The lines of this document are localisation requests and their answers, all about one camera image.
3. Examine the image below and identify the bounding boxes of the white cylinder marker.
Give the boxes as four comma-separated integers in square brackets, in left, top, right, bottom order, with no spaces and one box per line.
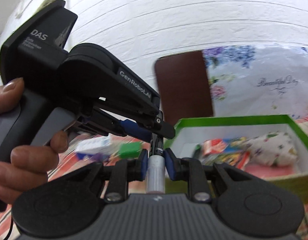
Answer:
[146,134,165,194]

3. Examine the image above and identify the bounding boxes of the white medicine box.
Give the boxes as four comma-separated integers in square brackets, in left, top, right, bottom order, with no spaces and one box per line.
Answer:
[75,137,113,155]

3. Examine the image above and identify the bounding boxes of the red blue card box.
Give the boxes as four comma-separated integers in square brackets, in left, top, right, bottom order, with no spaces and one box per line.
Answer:
[193,137,250,170]

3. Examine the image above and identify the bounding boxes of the pink plastic zip bags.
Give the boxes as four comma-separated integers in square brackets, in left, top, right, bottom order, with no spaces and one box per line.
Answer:
[245,164,298,179]

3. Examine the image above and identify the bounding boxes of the green cardboard box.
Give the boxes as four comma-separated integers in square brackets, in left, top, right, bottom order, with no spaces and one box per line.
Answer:
[164,115,308,204]

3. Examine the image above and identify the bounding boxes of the white patterned drawstring pouch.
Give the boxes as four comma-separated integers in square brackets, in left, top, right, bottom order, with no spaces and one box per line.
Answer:
[242,132,298,167]

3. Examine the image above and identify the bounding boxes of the person's left hand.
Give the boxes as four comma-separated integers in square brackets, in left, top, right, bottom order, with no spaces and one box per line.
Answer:
[0,78,68,204]

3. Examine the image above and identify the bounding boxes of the plaid tablecloth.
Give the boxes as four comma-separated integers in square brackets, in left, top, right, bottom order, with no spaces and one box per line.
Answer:
[0,115,308,240]

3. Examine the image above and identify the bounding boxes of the green small box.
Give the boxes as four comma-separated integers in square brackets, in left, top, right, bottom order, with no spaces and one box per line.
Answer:
[118,142,142,159]

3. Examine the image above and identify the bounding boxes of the dark brown headboard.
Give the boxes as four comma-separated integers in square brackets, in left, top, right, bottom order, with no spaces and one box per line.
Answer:
[154,50,214,125]

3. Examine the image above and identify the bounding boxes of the floral white bag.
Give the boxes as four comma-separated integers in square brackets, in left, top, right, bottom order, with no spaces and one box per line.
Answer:
[202,44,308,119]

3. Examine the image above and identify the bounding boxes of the black power cable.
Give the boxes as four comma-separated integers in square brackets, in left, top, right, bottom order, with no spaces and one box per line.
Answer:
[0,209,16,240]

